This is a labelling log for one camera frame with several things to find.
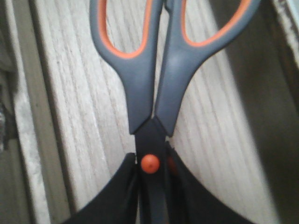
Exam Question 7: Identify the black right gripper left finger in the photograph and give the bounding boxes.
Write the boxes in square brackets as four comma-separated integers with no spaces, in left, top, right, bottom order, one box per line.
[64,153,138,224]

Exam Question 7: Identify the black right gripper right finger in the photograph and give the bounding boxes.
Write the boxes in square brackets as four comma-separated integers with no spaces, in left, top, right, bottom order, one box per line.
[164,142,252,224]

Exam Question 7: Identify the grey orange handled scissors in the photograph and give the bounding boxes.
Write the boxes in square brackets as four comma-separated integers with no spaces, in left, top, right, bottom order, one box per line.
[89,0,261,224]

